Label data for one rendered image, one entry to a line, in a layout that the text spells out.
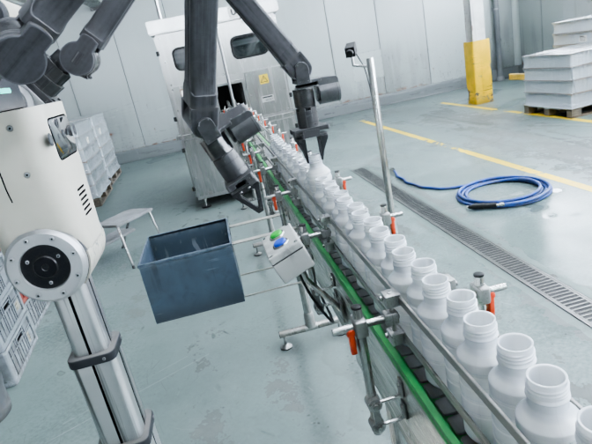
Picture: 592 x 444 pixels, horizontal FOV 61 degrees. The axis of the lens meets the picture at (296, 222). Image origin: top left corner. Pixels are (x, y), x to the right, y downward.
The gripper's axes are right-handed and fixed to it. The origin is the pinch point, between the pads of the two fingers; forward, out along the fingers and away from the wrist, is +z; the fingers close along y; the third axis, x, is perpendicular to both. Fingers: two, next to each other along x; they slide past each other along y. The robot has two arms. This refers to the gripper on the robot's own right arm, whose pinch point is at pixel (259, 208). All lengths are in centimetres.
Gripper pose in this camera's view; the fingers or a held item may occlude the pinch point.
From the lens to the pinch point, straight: 114.3
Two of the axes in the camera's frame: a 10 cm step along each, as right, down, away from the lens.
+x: -8.4, 5.4, 0.0
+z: 5.1, 7.9, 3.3
